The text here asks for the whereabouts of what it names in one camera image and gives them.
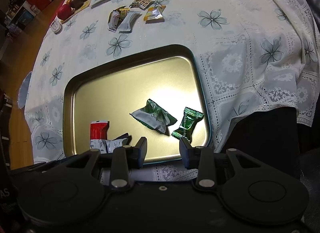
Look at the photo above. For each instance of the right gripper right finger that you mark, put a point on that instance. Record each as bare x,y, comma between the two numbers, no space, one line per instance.
200,158

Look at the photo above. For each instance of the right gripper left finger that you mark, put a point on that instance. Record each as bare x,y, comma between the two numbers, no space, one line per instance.
125,158

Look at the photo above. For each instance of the white black text packet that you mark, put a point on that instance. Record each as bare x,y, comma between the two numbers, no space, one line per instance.
120,141

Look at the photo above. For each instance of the green candy packet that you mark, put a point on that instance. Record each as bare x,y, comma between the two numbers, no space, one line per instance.
189,121

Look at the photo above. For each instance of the yellow orange pass packet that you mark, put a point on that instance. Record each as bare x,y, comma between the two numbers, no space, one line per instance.
154,14

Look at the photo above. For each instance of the red white snack packet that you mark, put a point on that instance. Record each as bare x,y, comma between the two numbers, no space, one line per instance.
98,135

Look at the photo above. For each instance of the green white snack packet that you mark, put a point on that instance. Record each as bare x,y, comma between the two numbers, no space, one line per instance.
154,117

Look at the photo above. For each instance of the gold metal tray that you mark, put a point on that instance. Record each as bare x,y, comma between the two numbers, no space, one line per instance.
111,92

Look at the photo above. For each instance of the blue chair seat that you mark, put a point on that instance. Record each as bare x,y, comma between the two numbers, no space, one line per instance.
23,91

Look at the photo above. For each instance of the grey white long packet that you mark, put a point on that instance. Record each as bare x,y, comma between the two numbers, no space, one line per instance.
127,23

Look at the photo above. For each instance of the white floral tablecloth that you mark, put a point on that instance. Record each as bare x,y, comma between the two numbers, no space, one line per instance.
258,60

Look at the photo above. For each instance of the yellow green snack packet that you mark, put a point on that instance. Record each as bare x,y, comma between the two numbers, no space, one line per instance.
123,10

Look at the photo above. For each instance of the brown heart pattern packet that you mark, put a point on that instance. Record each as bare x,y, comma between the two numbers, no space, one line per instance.
141,4

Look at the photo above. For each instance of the yellow fruit tray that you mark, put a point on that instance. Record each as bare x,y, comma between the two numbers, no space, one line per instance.
85,5

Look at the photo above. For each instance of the red apple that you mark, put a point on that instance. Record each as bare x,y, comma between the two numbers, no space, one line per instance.
64,12

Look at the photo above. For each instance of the brown kiwi front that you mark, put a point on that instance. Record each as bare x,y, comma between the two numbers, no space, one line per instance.
76,4

